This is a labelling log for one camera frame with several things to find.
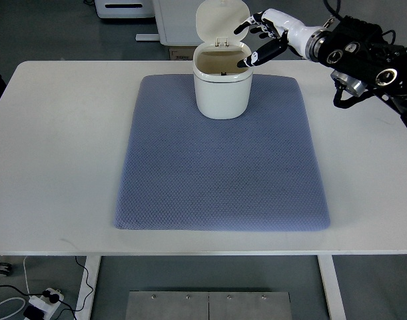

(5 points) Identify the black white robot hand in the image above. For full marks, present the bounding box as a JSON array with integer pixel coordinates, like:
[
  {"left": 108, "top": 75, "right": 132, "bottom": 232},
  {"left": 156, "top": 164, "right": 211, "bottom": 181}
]
[{"left": 234, "top": 9, "right": 328, "bottom": 68}]

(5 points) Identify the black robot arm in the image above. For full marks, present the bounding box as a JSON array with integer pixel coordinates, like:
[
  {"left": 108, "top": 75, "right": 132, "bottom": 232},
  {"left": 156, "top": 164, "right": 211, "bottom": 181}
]
[{"left": 317, "top": 1, "right": 407, "bottom": 127}]

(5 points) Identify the white trash bin lid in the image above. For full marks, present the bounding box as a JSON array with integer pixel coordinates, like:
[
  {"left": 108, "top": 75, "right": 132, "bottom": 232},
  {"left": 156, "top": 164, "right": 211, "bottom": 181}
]
[{"left": 196, "top": 0, "right": 250, "bottom": 46}]

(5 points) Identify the white trash bin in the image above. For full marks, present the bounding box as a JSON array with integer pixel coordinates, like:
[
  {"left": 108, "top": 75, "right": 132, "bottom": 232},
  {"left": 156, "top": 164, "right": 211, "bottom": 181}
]
[{"left": 193, "top": 42, "right": 253, "bottom": 119}]

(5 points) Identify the white cabinet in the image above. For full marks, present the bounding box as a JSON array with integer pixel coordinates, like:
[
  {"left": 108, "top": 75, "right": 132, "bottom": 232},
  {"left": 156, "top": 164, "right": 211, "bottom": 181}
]
[{"left": 135, "top": 0, "right": 203, "bottom": 47}]

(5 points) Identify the cardboard box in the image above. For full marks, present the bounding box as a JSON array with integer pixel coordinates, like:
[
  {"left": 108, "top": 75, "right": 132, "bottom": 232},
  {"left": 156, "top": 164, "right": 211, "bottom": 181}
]
[{"left": 169, "top": 46, "right": 196, "bottom": 61}]

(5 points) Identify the blue textured mat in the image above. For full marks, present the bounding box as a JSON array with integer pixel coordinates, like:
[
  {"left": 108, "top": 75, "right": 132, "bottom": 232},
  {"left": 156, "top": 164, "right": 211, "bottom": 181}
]
[{"left": 114, "top": 74, "right": 330, "bottom": 232}]

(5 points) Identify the white appliance with slot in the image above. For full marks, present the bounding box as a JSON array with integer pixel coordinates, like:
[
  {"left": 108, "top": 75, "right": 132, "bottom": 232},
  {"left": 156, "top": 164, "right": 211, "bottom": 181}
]
[{"left": 94, "top": 0, "right": 155, "bottom": 19}]

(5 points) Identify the white right table leg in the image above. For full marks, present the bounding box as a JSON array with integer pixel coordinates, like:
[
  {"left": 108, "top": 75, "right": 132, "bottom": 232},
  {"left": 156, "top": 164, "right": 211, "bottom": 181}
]
[{"left": 317, "top": 255, "right": 346, "bottom": 320}]

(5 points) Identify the white table leg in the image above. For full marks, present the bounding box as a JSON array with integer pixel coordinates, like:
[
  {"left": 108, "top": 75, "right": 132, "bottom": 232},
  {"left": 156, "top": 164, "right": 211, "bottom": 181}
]
[
  {"left": 75, "top": 255, "right": 101, "bottom": 320},
  {"left": 317, "top": 255, "right": 346, "bottom": 320}
]

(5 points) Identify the white left table leg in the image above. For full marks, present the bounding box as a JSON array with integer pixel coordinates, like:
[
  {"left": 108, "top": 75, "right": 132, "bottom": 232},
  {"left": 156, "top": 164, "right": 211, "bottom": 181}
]
[{"left": 75, "top": 255, "right": 101, "bottom": 320}]

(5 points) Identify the metal floor plate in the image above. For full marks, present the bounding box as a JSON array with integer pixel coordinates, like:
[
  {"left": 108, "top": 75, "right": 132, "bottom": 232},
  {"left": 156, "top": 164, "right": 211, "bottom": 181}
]
[{"left": 126, "top": 291, "right": 292, "bottom": 319}]

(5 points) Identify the white power strip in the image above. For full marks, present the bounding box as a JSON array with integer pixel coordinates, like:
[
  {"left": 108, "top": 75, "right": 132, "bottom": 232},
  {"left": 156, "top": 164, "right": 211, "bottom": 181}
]
[{"left": 29, "top": 288, "right": 64, "bottom": 319}]

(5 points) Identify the black power cable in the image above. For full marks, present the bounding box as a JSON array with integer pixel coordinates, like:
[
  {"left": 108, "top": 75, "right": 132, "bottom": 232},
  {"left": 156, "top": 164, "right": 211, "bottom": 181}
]
[{"left": 0, "top": 255, "right": 95, "bottom": 320}]

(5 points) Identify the white cable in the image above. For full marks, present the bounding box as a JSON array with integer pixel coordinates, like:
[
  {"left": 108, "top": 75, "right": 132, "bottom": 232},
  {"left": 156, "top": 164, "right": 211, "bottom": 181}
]
[{"left": 0, "top": 255, "right": 34, "bottom": 320}]

